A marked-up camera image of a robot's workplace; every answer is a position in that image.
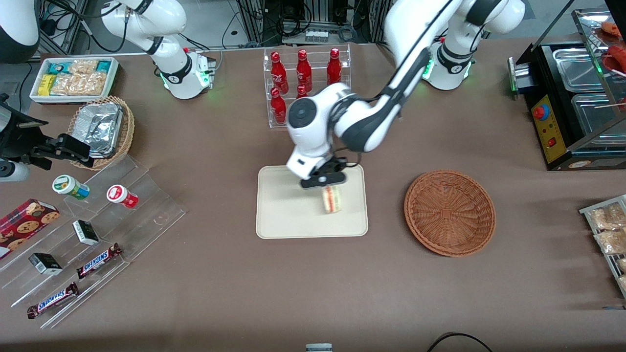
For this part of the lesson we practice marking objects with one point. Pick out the triangle sandwich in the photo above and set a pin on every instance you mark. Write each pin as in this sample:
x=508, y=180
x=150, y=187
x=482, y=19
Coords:
x=331, y=200

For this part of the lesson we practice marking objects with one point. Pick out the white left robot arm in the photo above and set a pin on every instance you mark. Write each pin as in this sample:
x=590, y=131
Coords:
x=367, y=117

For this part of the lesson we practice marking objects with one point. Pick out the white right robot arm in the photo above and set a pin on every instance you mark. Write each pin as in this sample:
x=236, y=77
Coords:
x=166, y=54

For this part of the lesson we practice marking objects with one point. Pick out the cream rectangular tray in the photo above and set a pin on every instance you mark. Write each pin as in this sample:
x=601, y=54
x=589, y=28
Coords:
x=283, y=215

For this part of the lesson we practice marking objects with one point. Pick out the light oval wicker basket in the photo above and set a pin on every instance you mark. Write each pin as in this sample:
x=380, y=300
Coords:
x=128, y=132

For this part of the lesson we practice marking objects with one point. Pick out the brown round wicker basket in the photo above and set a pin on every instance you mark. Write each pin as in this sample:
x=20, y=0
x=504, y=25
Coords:
x=450, y=212

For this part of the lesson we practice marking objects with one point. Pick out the tray of packaged snacks right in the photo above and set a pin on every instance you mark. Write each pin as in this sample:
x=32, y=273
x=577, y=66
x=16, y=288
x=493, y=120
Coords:
x=587, y=211

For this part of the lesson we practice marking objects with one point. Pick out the stacked aluminium foil trays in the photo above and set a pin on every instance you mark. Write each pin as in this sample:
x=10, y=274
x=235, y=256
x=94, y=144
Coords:
x=100, y=128

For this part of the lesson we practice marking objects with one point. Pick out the green lidded snack cup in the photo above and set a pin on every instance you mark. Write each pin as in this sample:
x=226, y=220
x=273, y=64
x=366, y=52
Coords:
x=66, y=185

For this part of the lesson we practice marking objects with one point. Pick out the yellow snack packet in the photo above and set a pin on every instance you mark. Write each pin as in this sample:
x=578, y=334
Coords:
x=46, y=85

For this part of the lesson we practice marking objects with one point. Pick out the clear acrylic bottle rack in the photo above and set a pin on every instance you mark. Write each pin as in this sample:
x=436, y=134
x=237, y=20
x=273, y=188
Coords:
x=268, y=117

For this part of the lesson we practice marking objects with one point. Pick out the red lidded snack cup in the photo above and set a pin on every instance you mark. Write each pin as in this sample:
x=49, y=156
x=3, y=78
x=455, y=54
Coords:
x=118, y=194

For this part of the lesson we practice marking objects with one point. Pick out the red cola bottle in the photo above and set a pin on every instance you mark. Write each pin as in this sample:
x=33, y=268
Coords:
x=334, y=66
x=303, y=71
x=278, y=107
x=279, y=73
x=301, y=91

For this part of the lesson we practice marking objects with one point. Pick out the large clear cracker packet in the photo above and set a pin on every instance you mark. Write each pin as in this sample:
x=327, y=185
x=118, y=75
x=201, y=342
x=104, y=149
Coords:
x=80, y=84

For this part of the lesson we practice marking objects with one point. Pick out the red plaid cookie box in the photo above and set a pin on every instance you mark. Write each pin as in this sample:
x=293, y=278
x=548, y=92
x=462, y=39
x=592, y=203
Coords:
x=22, y=225

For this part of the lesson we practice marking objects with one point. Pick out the teal snack packet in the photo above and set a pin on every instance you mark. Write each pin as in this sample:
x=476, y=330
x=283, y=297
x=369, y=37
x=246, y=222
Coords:
x=103, y=66
x=58, y=67

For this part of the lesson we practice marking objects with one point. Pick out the small black box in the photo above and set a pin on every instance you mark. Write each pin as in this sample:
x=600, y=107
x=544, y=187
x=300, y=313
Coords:
x=45, y=264
x=85, y=232

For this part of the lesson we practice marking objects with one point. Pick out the small clear cracker packet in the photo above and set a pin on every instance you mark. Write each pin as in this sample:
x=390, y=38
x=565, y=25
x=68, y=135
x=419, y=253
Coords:
x=83, y=66

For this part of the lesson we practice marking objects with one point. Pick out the white snack bin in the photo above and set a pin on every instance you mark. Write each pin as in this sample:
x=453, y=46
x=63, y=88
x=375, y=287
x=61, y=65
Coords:
x=113, y=73

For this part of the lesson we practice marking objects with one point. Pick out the clear acrylic stepped display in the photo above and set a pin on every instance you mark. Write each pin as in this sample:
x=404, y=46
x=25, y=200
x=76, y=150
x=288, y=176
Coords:
x=151, y=210

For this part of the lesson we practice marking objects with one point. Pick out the snickers chocolate bar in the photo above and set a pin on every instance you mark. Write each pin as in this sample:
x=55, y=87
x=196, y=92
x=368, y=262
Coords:
x=53, y=299
x=98, y=260

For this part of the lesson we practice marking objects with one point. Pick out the grey power strip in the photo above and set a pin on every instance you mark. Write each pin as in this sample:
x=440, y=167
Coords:
x=316, y=35

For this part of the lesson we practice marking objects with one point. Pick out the small grey device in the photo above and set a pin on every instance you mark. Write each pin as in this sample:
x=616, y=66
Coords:
x=319, y=348

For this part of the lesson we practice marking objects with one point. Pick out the black food warmer machine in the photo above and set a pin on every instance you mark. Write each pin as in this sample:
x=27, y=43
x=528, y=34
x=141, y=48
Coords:
x=550, y=142

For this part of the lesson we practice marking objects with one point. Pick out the steel warmer pan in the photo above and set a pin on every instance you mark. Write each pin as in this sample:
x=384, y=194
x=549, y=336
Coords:
x=594, y=115
x=579, y=71

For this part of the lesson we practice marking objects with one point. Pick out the clear bagged pastry packet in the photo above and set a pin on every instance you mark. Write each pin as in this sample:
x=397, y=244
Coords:
x=611, y=242
x=606, y=217
x=622, y=265
x=623, y=282

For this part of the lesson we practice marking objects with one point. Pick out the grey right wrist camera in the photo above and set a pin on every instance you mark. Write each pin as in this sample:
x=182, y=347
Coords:
x=13, y=172

